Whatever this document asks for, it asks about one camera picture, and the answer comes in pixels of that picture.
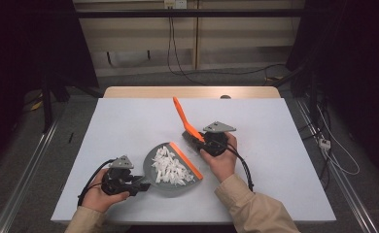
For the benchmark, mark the white wall socket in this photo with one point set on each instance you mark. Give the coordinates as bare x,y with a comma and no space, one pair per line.
175,4

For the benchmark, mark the person's left hand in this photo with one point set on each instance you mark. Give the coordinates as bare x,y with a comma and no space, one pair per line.
96,199

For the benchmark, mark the wooden table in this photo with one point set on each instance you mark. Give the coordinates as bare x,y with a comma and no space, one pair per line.
190,92

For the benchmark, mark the black horizontal bar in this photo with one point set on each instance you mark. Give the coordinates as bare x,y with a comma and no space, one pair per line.
190,13

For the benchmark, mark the black metal stand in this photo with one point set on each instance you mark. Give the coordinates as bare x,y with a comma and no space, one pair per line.
46,103

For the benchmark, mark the white table cover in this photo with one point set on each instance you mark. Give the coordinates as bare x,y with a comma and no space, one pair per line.
275,181

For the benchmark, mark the aluminium floor rail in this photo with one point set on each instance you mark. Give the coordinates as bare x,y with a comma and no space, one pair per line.
339,181
25,174

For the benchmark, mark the orange brush with grey bristles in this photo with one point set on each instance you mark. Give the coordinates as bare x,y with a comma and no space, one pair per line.
187,121

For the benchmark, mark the grey dustpan with orange edge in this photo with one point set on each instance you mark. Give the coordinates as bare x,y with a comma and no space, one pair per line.
152,181

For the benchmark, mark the person's right hand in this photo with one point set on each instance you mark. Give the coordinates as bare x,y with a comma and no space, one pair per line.
223,166

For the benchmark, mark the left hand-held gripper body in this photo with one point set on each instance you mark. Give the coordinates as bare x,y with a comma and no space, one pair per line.
119,179

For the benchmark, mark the white power strip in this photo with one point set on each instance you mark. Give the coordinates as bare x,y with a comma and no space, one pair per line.
324,143

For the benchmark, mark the pile of white paper scraps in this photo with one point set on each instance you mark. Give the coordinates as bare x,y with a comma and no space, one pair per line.
169,168

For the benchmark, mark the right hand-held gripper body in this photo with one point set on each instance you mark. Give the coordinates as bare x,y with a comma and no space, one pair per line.
216,144

